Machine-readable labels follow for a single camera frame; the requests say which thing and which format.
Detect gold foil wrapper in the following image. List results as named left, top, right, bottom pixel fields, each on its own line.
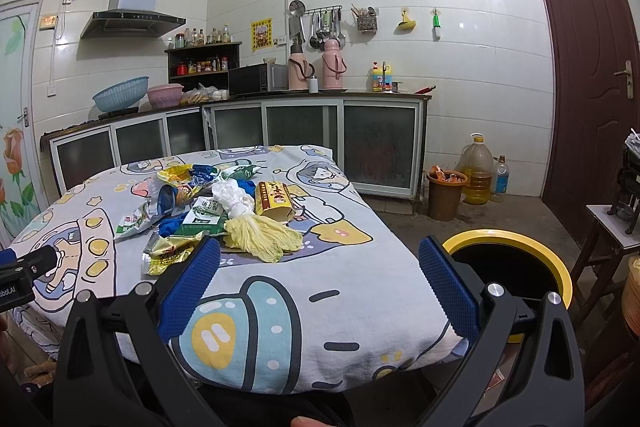
left=141, top=232, right=206, bottom=277

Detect blue glove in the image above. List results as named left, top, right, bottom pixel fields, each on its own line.
left=157, top=211, right=188, bottom=237
left=236, top=180, right=256, bottom=197

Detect blue cartoon snack bag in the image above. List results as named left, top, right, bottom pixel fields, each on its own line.
left=156, top=184, right=198, bottom=217

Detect yellow snack bag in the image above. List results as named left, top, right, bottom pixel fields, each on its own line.
left=157, top=164, right=192, bottom=186

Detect blue snack wrapper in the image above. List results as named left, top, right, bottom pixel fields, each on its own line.
left=189, top=164, right=219, bottom=186

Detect yellow red paper box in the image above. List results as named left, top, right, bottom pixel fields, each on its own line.
left=255, top=181, right=295, bottom=223

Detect green white milk carton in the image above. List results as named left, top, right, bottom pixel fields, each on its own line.
left=215, top=159, right=260, bottom=181

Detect yellow rim trash bin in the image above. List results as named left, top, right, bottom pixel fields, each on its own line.
left=441, top=229, right=574, bottom=343

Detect kitchen counter cabinet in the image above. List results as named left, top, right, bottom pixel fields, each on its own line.
left=40, top=91, right=430, bottom=199

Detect floral glass door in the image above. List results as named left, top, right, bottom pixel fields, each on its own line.
left=0, top=0, right=48, bottom=247

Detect brown waste bucket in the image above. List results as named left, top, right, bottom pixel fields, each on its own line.
left=427, top=165, right=469, bottom=221

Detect blue label water bottle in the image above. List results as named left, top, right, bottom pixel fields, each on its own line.
left=491, top=155, right=510, bottom=202

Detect cartoon print tablecloth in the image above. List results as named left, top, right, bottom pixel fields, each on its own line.
left=11, top=145, right=468, bottom=395

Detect large cooking oil jug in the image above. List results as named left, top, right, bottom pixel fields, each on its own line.
left=456, top=132, right=494, bottom=205

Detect small side table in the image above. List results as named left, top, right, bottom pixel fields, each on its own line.
left=570, top=205, right=639, bottom=329

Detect blue plastic basket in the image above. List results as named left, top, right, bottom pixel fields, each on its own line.
left=92, top=76, right=149, bottom=113

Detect pink plastic basin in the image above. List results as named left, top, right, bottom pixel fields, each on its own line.
left=146, top=83, right=183, bottom=109

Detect bagged food on counter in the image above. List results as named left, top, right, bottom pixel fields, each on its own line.
left=180, top=84, right=230, bottom=105

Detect black spice shelf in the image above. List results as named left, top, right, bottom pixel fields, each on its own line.
left=165, top=41, right=242, bottom=91

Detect yellow detergent bottles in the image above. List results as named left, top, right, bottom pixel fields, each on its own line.
left=370, top=62, right=393, bottom=92

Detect black microwave oven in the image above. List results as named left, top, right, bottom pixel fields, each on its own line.
left=229, top=63, right=288, bottom=96

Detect small white jar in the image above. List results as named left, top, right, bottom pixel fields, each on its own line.
left=308, top=76, right=319, bottom=93

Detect pink thermos left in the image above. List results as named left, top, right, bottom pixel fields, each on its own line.
left=288, top=43, right=314, bottom=91

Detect pink thermos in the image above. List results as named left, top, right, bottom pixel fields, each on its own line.
left=288, top=43, right=314, bottom=91
left=322, top=38, right=347, bottom=90

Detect pink thermos right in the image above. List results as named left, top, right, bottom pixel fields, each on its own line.
left=322, top=38, right=347, bottom=90

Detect dark red door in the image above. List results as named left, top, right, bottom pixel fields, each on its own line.
left=542, top=0, right=639, bottom=243

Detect range hood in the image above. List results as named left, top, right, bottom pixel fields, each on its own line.
left=80, top=0, right=186, bottom=39

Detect chopstick holder basket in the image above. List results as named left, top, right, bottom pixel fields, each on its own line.
left=350, top=5, right=378, bottom=34

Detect hanging utensil rack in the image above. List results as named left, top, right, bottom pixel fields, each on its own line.
left=288, top=0, right=346, bottom=50

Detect green wall brush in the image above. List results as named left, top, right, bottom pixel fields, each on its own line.
left=432, top=9, right=442, bottom=41

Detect yellow wall hook holder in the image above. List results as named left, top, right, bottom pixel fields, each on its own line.
left=397, top=8, right=416, bottom=31

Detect yellow wall poster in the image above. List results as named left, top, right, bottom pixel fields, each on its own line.
left=250, top=18, right=273, bottom=52

